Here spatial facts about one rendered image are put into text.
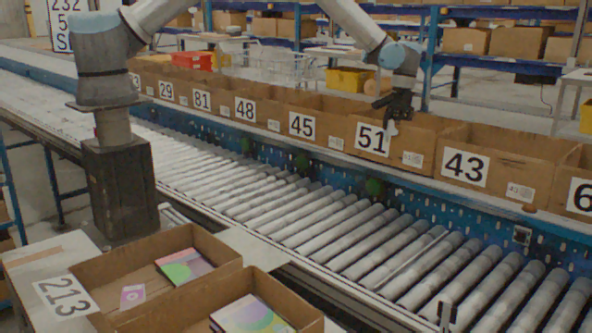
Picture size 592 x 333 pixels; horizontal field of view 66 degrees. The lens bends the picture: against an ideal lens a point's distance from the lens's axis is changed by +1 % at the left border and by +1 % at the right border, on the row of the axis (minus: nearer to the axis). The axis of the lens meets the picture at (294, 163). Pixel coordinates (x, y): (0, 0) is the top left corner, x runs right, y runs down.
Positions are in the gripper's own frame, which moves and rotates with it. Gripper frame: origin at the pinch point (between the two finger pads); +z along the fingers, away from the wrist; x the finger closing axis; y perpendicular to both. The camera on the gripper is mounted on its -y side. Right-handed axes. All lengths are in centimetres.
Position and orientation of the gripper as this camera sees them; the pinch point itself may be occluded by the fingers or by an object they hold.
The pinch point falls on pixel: (386, 139)
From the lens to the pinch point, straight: 180.7
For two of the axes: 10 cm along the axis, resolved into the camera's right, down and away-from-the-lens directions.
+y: 7.2, 2.5, -6.4
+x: 6.7, -0.4, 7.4
